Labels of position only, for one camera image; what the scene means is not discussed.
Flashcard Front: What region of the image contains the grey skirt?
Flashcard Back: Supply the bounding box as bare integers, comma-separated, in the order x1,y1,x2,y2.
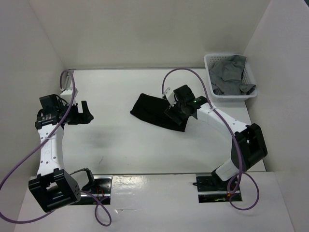
209,55,256,96

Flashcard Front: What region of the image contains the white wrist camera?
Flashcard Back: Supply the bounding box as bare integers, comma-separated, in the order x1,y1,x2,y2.
60,87,78,104
162,87,178,107

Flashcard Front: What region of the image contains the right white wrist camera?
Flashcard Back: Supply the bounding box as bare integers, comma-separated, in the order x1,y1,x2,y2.
162,87,178,107

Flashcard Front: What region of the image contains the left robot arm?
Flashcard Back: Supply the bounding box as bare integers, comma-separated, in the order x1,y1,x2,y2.
28,94,96,213

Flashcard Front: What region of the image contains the black skirt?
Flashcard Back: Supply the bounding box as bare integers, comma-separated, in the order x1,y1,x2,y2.
130,93,188,132

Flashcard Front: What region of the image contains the white plastic basket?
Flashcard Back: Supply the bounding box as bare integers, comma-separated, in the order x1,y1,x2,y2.
204,53,258,102

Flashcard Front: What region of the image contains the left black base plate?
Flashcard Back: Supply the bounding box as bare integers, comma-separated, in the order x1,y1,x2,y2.
76,177,112,205

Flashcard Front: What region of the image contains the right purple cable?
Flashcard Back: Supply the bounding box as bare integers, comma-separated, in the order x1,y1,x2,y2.
161,68,261,210

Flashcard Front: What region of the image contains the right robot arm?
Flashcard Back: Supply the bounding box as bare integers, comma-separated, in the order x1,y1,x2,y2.
163,85,267,190

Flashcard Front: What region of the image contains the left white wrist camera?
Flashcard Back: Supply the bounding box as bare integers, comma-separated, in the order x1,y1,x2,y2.
60,87,78,104

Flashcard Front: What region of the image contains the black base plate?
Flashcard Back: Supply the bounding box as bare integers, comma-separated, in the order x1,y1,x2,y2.
76,177,112,205
193,174,232,203

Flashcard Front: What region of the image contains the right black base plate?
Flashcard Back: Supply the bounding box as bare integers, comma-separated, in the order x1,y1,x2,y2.
193,174,232,203

